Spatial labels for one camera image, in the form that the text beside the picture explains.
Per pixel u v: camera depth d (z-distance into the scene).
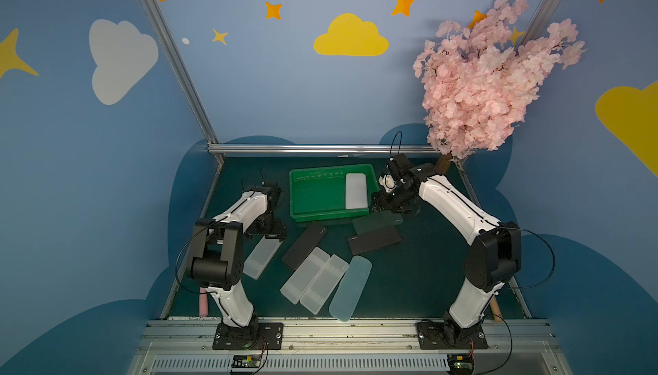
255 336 0.68
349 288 0.82
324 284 0.85
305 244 0.94
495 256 0.47
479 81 0.62
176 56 0.85
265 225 0.75
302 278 0.85
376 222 0.98
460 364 0.73
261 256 0.89
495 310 0.78
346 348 0.74
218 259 0.48
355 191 1.09
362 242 0.95
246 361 0.72
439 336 0.75
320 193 1.08
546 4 0.75
